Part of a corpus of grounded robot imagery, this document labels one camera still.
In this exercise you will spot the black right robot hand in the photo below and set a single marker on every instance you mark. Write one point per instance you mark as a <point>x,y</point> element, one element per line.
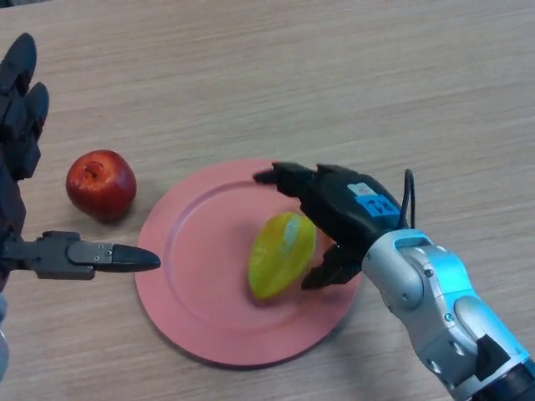
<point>347,213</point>

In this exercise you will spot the pink round plate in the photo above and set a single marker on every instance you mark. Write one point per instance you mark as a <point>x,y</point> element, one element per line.
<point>209,271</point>

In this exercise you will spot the yellow starfruit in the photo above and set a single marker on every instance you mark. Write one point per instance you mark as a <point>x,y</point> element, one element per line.
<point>280,255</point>

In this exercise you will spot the red apple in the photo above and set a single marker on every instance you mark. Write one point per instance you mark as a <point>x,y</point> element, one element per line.
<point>102,184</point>

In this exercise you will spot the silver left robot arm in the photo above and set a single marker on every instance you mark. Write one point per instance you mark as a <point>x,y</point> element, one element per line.
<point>3,334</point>

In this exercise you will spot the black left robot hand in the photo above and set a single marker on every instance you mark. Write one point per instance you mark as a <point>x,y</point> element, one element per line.
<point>12,209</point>

